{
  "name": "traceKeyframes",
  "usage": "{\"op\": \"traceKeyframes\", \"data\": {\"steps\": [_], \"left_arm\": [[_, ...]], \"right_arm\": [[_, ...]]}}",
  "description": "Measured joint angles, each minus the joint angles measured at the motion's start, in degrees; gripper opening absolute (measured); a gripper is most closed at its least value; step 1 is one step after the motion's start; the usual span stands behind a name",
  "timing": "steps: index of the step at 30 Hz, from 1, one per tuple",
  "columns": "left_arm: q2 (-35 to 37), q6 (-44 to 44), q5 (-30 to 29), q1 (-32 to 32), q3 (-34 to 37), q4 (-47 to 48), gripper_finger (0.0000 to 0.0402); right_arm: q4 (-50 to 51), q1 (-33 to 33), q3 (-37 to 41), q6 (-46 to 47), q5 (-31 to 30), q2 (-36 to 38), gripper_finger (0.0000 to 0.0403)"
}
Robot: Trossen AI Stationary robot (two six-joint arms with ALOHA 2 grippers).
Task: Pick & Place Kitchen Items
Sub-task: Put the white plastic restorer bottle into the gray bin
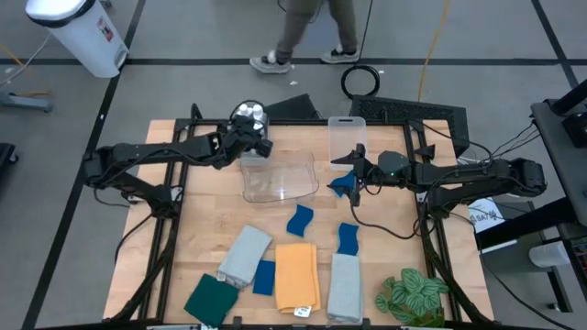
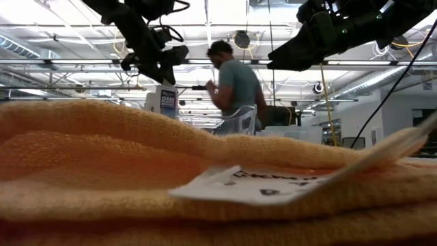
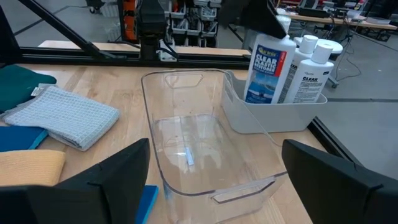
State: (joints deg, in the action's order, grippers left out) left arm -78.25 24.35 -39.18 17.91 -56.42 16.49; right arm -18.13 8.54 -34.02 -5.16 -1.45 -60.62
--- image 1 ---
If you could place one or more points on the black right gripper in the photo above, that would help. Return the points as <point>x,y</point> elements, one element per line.
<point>393,164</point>

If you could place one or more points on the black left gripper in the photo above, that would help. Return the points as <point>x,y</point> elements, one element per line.
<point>243,139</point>

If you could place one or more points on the white plastic cleaner bottle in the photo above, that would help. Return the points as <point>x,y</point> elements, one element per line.
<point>242,110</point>
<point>259,125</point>
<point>258,110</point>

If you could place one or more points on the light grey waffle towel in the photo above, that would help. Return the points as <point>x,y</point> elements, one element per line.
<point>345,286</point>
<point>245,256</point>

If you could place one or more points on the dark green cloth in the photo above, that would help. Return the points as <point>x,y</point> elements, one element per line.
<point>211,300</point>

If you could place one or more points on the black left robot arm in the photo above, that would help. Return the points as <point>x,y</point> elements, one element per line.
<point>160,150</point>

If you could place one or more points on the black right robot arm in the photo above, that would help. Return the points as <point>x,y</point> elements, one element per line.
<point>458,176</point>

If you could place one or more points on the clear narrow plastic bin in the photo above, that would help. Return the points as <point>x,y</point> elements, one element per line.
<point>250,161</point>

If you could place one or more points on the frosted plastic bin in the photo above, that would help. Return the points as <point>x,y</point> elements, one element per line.
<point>347,133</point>

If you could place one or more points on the clear curved plastic tray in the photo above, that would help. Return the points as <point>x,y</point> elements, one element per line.
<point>280,181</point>

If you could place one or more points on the black wedge-shaped box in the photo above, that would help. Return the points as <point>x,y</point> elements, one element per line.
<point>291,109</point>

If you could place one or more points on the orange folded towel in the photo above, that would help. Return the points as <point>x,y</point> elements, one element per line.
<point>297,277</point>

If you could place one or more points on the person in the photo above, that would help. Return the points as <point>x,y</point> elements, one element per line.
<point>298,27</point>

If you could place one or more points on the striped-leaf potted plant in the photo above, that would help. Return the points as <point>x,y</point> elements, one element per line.
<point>413,295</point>

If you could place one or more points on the white handwritten paper tag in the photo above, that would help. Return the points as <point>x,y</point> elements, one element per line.
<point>302,312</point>

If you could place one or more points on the white printed paper sheet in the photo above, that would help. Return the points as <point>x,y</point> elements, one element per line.
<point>486,214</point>

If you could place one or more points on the white trash can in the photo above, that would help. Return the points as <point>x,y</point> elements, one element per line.
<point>87,41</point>

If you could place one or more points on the grey stand foot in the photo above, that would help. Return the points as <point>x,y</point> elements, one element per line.
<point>25,102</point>

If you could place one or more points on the black side desk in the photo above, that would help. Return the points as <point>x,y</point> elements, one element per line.
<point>559,151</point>

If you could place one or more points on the white paper roll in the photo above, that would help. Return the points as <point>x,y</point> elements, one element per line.
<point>549,254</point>

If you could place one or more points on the black caster base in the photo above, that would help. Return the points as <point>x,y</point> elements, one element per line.
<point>7,153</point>

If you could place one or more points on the black metal table frame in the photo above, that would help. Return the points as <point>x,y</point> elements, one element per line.
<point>298,122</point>

